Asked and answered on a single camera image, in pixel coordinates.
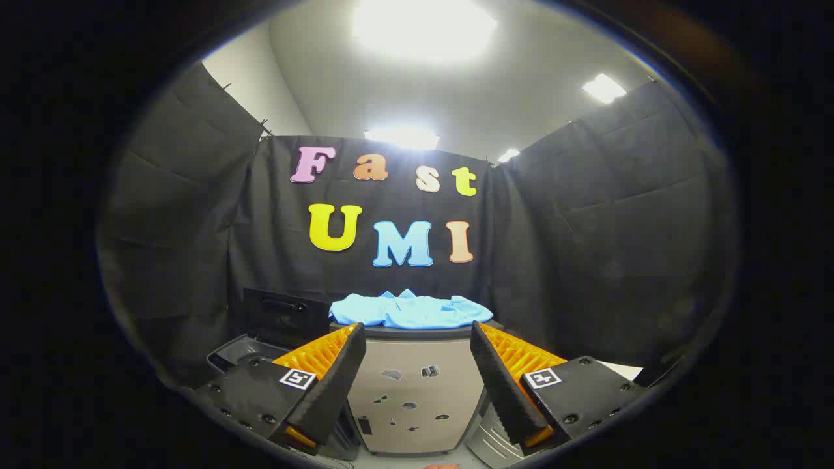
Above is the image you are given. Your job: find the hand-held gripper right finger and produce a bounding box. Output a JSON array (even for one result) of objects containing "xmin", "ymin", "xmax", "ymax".
[{"xmin": 469, "ymin": 320, "xmax": 647, "ymax": 457}]

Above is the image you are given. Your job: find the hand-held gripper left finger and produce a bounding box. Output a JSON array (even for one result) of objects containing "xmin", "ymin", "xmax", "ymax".
[{"xmin": 194, "ymin": 322, "xmax": 367, "ymax": 455}]

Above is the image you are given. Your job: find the grey top-load washing machine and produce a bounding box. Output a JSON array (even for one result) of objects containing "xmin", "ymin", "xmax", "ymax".
[{"xmin": 207, "ymin": 334, "xmax": 360, "ymax": 461}]

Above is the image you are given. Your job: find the light blue polo shirt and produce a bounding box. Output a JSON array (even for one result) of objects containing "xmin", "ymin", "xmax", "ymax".
[{"xmin": 329, "ymin": 289, "xmax": 494, "ymax": 330}]

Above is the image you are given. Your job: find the beige cabinet with dark top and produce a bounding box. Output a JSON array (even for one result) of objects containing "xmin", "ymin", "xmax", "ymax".
[{"xmin": 329, "ymin": 318, "xmax": 506, "ymax": 457}]

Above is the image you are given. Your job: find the grey ribbed container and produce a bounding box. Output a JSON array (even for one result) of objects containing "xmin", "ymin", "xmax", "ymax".
[{"xmin": 464, "ymin": 404, "xmax": 523, "ymax": 468}]

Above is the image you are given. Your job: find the black backdrop cloth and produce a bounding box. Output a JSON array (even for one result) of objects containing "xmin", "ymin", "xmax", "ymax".
[{"xmin": 98, "ymin": 62, "xmax": 740, "ymax": 391}]

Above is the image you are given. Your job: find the large square ceiling light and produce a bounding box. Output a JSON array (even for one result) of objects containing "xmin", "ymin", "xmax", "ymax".
[{"xmin": 352, "ymin": 0, "xmax": 499, "ymax": 63}]

